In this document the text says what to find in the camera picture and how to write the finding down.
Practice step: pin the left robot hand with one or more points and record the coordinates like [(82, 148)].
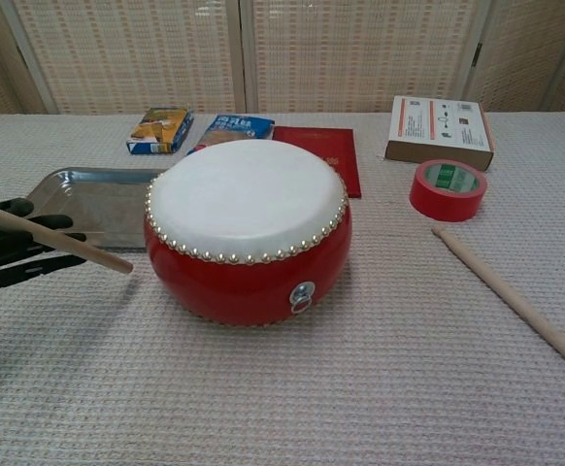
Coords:
[(6, 267)]

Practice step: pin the wooden drumstick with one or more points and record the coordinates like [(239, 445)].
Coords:
[(506, 291), (69, 245)]

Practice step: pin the stainless steel tray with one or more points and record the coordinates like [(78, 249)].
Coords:
[(112, 209)]

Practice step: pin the red drum with white skin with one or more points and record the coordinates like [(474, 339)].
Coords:
[(243, 194)]

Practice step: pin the yellow and blue snack box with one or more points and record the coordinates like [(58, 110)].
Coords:
[(158, 128)]

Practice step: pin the woven folding screen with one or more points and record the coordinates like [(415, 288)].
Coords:
[(117, 48)]

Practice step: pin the blue snack bag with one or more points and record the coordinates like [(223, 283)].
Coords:
[(234, 127)]

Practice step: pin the white woven tablecloth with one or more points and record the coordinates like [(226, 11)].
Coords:
[(311, 388)]

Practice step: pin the red certificate booklet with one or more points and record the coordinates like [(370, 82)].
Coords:
[(346, 160)]

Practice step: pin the red tape roll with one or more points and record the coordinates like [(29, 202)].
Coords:
[(438, 204)]

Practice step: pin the cardboard box with white label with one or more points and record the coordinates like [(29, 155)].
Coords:
[(438, 126)]

